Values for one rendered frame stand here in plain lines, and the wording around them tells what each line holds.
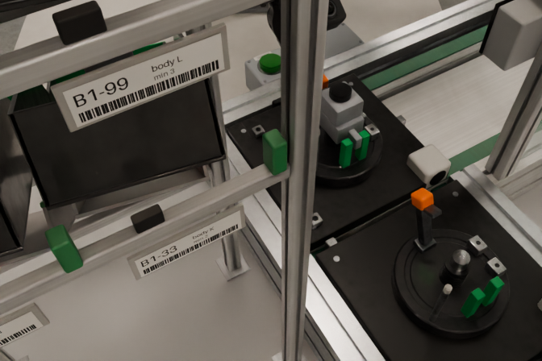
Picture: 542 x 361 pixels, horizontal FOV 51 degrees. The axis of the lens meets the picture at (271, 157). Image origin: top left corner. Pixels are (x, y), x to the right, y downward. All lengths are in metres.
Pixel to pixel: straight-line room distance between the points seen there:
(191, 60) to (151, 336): 0.60
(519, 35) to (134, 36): 0.50
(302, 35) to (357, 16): 0.96
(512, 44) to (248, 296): 0.49
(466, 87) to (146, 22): 0.85
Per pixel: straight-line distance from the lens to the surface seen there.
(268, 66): 0.98
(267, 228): 0.79
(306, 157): 0.42
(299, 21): 0.31
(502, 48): 0.71
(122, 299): 0.88
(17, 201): 0.43
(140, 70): 0.28
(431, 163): 0.84
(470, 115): 1.03
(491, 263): 0.76
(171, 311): 0.86
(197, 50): 0.29
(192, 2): 0.28
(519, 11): 0.70
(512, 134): 0.83
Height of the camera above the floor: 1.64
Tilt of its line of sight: 52 degrees down
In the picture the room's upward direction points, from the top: 1 degrees counter-clockwise
